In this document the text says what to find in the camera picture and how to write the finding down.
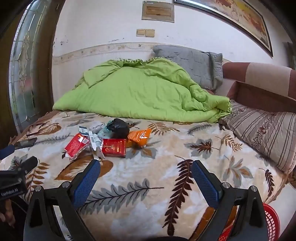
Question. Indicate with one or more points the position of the orange snack packet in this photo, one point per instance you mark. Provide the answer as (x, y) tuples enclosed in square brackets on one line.
[(138, 135)]

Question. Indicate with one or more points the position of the black smartphone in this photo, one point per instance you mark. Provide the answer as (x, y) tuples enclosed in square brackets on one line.
[(26, 142)]

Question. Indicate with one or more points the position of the beige wall switch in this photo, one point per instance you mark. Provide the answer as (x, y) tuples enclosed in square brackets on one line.
[(140, 32), (150, 33)]

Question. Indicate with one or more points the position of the grey quilted pillow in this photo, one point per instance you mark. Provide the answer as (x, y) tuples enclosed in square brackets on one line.
[(185, 60)]

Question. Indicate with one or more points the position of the white and blue medicine box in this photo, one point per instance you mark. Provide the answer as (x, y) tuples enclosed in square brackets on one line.
[(93, 139)]

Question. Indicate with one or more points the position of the wall plaque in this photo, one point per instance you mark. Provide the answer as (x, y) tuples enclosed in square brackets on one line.
[(158, 11)]

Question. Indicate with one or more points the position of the brown sofa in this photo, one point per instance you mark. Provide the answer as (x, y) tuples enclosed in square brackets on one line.
[(266, 97)]

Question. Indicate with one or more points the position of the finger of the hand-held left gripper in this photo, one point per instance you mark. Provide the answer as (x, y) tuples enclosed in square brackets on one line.
[(7, 151), (29, 164)]

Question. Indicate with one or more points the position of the leaf print blanket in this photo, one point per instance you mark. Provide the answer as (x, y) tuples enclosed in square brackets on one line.
[(143, 176)]

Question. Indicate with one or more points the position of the black plastic bag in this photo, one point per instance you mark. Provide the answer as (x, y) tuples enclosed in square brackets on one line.
[(121, 127)]

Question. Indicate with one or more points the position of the plastic red box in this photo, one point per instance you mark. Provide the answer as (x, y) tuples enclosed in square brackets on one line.
[(76, 144)]

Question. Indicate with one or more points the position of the grey cloth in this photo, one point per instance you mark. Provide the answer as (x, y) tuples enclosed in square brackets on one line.
[(96, 126)]

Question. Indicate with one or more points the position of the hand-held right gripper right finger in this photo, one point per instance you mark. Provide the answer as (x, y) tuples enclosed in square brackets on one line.
[(205, 183)]

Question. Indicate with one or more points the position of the striped brown pillow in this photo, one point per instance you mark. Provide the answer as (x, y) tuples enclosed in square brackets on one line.
[(261, 129)]

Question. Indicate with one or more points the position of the stained glass door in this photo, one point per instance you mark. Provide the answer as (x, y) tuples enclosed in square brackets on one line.
[(25, 69)]

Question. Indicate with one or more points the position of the red plastic basket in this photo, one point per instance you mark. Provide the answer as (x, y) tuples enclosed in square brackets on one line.
[(270, 215)]

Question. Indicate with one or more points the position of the red cigarette box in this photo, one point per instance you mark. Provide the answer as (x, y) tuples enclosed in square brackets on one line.
[(113, 148)]

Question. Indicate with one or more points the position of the person's left hand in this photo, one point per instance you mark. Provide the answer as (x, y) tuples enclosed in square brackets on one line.
[(8, 210)]

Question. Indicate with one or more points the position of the framed wall painting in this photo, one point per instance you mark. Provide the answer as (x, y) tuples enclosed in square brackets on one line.
[(242, 18)]

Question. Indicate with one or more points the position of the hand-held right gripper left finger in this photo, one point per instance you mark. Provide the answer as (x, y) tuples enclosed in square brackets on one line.
[(85, 183)]

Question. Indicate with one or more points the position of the green quilt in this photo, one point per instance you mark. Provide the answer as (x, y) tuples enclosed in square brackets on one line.
[(138, 92)]

